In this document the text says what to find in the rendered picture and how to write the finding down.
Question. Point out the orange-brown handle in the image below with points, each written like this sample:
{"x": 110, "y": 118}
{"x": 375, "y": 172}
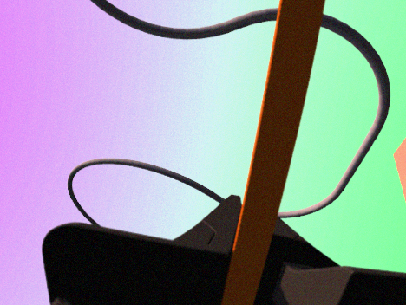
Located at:
{"x": 288, "y": 75}

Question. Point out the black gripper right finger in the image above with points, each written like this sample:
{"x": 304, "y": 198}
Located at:
{"x": 297, "y": 273}

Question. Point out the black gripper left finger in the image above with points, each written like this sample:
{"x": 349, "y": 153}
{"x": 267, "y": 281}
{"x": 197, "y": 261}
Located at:
{"x": 115, "y": 267}

